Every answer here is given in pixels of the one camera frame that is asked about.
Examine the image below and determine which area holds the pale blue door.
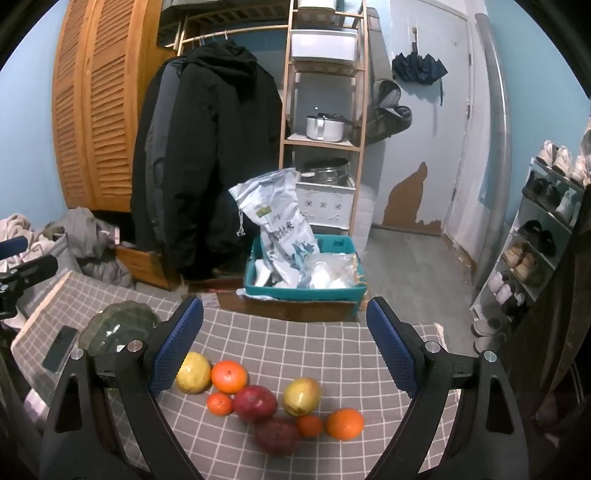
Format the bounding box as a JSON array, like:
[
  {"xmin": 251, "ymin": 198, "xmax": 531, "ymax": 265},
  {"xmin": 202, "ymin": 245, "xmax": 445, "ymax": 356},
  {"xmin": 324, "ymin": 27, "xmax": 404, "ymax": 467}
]
[{"xmin": 388, "ymin": 0, "xmax": 476, "ymax": 237}]

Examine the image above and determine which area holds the white printed rice bag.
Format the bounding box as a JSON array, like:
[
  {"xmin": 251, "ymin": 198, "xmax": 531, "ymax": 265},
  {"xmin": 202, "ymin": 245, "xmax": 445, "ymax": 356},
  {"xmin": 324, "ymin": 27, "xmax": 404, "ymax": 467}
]
[{"xmin": 229, "ymin": 168, "xmax": 320, "ymax": 287}]

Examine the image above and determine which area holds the white shoe rack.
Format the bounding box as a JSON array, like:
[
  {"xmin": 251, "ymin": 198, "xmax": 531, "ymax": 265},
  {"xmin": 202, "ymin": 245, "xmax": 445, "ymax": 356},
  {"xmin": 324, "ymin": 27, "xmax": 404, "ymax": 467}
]
[{"xmin": 471, "ymin": 157, "xmax": 587, "ymax": 324}]

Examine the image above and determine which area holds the small tangerine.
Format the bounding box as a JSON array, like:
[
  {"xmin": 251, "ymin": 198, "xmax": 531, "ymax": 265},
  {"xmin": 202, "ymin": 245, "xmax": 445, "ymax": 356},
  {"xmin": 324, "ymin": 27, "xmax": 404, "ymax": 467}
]
[
  {"xmin": 296, "ymin": 414, "xmax": 324, "ymax": 439},
  {"xmin": 206, "ymin": 392, "xmax": 233, "ymax": 417}
]

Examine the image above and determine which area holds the red apple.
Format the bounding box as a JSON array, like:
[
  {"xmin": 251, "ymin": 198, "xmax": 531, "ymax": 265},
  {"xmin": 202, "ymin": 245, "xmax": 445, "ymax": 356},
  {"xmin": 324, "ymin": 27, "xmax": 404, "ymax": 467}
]
[{"xmin": 232, "ymin": 384, "xmax": 279, "ymax": 424}]

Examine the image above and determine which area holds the steel steamer pot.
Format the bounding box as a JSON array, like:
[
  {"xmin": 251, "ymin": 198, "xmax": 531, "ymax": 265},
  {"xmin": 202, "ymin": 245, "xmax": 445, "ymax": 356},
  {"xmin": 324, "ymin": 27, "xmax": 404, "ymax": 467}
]
[{"xmin": 300, "ymin": 158, "xmax": 350, "ymax": 185}]

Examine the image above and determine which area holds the wooden clothes rail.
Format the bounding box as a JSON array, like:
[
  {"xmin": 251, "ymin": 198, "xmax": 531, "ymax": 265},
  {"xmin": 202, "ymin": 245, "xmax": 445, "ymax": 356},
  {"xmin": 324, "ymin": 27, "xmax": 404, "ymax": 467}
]
[{"xmin": 173, "ymin": 7, "xmax": 294, "ymax": 51}]

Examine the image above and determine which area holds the wooden shelf rack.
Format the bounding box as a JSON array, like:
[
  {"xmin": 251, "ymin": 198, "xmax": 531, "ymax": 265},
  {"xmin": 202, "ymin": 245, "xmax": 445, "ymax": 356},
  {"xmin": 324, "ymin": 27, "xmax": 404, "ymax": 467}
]
[{"xmin": 278, "ymin": 0, "xmax": 369, "ymax": 237}]

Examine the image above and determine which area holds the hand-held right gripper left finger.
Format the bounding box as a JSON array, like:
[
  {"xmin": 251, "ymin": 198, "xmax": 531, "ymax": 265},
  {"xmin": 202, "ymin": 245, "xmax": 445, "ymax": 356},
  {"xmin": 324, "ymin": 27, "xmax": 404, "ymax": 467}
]
[{"xmin": 41, "ymin": 296, "xmax": 205, "ymax": 480}]

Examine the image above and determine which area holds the grey crumpled jacket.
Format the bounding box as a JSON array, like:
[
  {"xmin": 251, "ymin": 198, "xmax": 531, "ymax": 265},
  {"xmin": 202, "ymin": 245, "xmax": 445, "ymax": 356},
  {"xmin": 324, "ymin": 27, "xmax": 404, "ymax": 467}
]
[{"xmin": 46, "ymin": 208, "xmax": 136, "ymax": 289}]

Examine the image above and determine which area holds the wooden louvered wardrobe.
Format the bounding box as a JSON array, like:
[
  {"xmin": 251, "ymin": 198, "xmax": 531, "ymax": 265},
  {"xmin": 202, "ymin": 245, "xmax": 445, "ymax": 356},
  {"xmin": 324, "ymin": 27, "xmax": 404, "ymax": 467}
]
[{"xmin": 52, "ymin": 0, "xmax": 185, "ymax": 214}]

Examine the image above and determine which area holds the grey hanging jacket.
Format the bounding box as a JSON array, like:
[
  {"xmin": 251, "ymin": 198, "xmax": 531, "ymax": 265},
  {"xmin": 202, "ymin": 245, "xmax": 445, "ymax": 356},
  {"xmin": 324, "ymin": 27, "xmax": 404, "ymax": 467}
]
[{"xmin": 144, "ymin": 60, "xmax": 185, "ymax": 232}]

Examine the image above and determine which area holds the black hanging coat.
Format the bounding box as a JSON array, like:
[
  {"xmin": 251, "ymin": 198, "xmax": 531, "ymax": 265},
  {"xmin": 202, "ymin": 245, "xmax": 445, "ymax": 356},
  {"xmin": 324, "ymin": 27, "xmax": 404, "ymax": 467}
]
[{"xmin": 130, "ymin": 39, "xmax": 283, "ymax": 282}]

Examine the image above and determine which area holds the teal plastic basket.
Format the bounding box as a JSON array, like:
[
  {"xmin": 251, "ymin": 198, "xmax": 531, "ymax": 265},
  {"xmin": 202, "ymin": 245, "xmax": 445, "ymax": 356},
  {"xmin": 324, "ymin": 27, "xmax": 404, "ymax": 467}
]
[{"xmin": 244, "ymin": 234, "xmax": 369, "ymax": 303}]

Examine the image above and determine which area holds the large white plastic bin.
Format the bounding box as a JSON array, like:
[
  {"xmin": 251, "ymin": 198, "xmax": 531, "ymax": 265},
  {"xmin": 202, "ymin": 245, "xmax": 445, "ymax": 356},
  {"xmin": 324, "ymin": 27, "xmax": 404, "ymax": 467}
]
[{"xmin": 290, "ymin": 29, "xmax": 358, "ymax": 63}]

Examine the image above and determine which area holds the clear plastic bag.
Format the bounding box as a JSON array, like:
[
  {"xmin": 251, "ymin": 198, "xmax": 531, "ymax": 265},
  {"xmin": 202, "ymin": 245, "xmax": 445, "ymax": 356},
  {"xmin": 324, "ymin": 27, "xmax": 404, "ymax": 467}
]
[{"xmin": 300, "ymin": 253, "xmax": 362, "ymax": 289}]

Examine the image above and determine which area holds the cardboard box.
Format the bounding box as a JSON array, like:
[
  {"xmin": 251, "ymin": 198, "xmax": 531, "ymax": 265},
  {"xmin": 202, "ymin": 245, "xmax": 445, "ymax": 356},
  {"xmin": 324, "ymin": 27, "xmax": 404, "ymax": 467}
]
[{"xmin": 217, "ymin": 288, "xmax": 363, "ymax": 324}]

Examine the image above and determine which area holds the wooden drawer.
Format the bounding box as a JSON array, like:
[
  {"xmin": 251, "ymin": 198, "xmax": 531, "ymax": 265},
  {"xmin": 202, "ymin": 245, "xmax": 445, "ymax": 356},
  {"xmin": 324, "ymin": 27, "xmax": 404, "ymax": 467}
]
[{"xmin": 115, "ymin": 242, "xmax": 183, "ymax": 291}]

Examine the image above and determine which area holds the dark red fruit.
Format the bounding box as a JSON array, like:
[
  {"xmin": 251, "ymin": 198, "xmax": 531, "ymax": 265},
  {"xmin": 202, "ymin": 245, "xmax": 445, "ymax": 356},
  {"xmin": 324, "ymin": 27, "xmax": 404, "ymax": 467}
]
[{"xmin": 255, "ymin": 416, "xmax": 303, "ymax": 457}]

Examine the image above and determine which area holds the yellow pear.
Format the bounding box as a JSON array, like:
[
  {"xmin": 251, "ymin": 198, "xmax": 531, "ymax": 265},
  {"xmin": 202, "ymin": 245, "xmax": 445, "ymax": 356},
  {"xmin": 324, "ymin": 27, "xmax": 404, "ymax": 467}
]
[{"xmin": 283, "ymin": 377, "xmax": 321, "ymax": 417}]

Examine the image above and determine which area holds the white crumpled blanket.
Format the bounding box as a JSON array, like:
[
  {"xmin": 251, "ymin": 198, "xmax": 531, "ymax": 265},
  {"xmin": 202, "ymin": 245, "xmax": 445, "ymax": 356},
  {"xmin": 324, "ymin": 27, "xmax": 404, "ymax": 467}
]
[{"xmin": 0, "ymin": 213, "xmax": 47, "ymax": 261}]

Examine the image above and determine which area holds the metal pipe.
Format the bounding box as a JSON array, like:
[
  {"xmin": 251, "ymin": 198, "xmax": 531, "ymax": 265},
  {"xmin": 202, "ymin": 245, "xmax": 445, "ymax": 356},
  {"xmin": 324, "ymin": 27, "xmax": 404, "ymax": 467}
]
[{"xmin": 473, "ymin": 13, "xmax": 514, "ymax": 278}]

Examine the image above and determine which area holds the yellow-green lemon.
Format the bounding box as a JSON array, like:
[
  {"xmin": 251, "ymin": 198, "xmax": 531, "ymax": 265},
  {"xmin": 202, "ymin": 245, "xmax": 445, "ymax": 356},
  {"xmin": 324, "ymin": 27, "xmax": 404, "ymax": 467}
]
[{"xmin": 175, "ymin": 352, "xmax": 213, "ymax": 395}]

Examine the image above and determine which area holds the large orange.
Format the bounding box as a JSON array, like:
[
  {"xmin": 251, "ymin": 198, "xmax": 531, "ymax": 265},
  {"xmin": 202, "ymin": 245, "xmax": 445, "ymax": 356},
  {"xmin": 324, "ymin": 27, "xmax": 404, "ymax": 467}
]
[
  {"xmin": 211, "ymin": 360, "xmax": 249, "ymax": 394},
  {"xmin": 325, "ymin": 408, "xmax": 365, "ymax": 440}
]

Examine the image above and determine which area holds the dark blue umbrella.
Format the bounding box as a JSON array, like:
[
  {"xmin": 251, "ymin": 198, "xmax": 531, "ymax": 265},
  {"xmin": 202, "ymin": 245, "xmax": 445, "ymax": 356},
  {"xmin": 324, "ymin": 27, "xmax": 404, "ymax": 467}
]
[{"xmin": 392, "ymin": 52, "xmax": 448, "ymax": 87}]

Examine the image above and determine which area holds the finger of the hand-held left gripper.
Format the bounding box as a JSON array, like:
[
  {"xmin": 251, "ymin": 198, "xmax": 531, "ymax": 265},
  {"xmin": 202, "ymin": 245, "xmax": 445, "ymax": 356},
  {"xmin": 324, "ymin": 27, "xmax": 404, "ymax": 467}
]
[
  {"xmin": 0, "ymin": 255, "xmax": 59, "ymax": 288},
  {"xmin": 0, "ymin": 236, "xmax": 29, "ymax": 260}
]

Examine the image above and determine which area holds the grey checked tablecloth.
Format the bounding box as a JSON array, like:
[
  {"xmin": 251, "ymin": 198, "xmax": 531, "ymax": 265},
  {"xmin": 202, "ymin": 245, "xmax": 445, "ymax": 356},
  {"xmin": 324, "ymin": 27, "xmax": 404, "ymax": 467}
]
[{"xmin": 11, "ymin": 271, "xmax": 467, "ymax": 480}]

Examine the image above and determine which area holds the dark smartphone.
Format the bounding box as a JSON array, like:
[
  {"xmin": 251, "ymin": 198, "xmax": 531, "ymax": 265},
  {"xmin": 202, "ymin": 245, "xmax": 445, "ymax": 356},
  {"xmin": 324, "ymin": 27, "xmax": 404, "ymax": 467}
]
[{"xmin": 42, "ymin": 325, "xmax": 79, "ymax": 374}]

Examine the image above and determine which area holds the white patterned box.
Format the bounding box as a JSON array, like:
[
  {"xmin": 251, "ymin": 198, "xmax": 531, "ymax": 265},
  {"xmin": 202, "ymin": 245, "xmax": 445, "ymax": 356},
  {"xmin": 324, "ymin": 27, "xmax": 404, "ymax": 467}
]
[{"xmin": 295, "ymin": 180, "xmax": 356, "ymax": 230}]

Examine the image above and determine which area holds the white cooking pot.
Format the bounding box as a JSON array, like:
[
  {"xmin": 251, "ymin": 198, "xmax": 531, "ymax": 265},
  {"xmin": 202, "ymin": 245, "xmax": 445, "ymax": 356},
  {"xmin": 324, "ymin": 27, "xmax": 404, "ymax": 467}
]
[{"xmin": 305, "ymin": 113, "xmax": 355, "ymax": 142}]

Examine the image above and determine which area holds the green glass plate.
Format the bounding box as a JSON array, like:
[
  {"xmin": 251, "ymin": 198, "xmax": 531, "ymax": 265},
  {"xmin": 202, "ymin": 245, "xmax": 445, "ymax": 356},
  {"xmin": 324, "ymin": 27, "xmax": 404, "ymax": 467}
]
[{"xmin": 78, "ymin": 301, "xmax": 161, "ymax": 357}]

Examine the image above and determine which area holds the grey hanging bag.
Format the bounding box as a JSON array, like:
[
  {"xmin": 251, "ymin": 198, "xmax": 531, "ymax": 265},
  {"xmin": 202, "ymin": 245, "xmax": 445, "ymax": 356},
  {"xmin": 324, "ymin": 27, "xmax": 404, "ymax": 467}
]
[{"xmin": 369, "ymin": 9, "xmax": 413, "ymax": 145}]

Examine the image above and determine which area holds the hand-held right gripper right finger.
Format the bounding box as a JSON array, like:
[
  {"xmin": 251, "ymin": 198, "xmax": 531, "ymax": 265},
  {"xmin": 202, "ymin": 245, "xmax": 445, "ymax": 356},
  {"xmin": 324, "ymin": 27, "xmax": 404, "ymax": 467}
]
[{"xmin": 365, "ymin": 296, "xmax": 529, "ymax": 480}]

